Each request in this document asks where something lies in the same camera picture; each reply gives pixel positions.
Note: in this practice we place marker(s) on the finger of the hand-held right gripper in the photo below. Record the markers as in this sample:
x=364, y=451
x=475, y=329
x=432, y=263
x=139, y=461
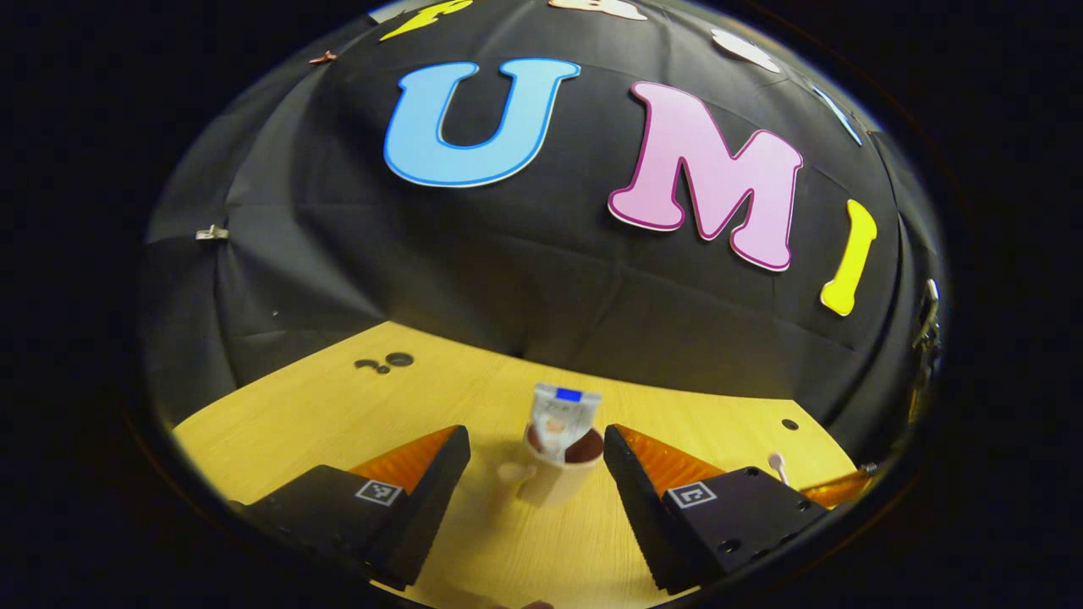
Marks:
x=838, y=489

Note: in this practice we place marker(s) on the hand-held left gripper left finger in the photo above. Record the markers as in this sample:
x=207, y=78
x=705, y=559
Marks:
x=431, y=499

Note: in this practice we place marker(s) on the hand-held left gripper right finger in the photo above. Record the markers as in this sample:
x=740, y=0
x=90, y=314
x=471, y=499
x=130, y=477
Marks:
x=643, y=507

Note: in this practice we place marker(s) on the pale purple toothbrush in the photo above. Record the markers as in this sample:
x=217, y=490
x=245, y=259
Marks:
x=775, y=462

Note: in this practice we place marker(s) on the beige cup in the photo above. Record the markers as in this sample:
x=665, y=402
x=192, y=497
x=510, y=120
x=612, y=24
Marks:
x=558, y=484

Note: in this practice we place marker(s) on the white toothpaste tube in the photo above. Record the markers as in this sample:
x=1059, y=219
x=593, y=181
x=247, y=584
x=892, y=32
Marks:
x=558, y=423

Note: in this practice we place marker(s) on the wooden desktop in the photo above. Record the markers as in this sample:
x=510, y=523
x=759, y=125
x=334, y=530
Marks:
x=338, y=423

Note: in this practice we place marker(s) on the metal clamp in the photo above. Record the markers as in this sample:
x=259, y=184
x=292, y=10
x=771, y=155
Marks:
x=929, y=313

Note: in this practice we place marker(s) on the white cloth clip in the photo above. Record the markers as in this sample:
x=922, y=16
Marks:
x=211, y=233

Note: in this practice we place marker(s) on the copper cloth clip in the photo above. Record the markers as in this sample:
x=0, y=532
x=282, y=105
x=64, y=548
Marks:
x=322, y=57

